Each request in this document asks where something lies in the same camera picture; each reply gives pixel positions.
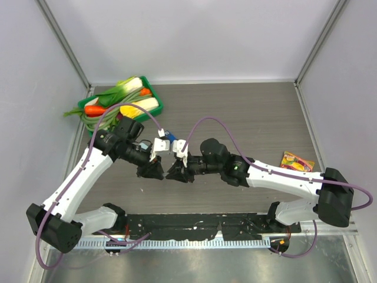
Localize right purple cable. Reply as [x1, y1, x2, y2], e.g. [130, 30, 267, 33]
[180, 116, 373, 258]

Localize light blue white stapler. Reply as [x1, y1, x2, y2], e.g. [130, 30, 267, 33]
[139, 142, 151, 150]

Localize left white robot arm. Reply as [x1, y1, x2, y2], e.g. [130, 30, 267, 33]
[26, 117, 163, 254]

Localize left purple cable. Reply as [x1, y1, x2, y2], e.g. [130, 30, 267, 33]
[35, 102, 166, 270]

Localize green long beans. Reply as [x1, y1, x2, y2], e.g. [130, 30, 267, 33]
[78, 92, 150, 132]

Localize white green bok choy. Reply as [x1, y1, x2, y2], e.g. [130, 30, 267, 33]
[97, 77, 143, 108]

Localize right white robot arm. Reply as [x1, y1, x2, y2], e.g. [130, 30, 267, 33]
[166, 139, 354, 233]

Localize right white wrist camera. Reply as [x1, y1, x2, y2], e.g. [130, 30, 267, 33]
[172, 139, 189, 167]

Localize purple cable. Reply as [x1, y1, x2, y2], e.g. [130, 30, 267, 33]
[35, 102, 166, 270]
[180, 116, 373, 258]

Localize orange candy bag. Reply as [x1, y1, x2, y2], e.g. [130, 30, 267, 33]
[280, 151, 315, 172]

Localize large orange carrot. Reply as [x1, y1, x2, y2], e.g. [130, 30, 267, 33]
[84, 105, 108, 117]

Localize small orange carrot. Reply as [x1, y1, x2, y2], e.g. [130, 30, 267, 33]
[140, 88, 151, 96]

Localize blue black stapler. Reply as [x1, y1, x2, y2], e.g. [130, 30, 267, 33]
[165, 130, 177, 143]

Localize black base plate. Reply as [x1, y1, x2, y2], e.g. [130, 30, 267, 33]
[124, 213, 302, 241]

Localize green plastic tray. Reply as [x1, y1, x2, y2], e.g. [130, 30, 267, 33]
[65, 76, 164, 134]

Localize yellow white napa cabbage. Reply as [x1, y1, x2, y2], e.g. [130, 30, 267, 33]
[120, 97, 159, 119]

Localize white slotted cable duct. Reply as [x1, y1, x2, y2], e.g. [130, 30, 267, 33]
[75, 237, 270, 250]

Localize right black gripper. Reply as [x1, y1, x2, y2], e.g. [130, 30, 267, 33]
[167, 152, 223, 183]

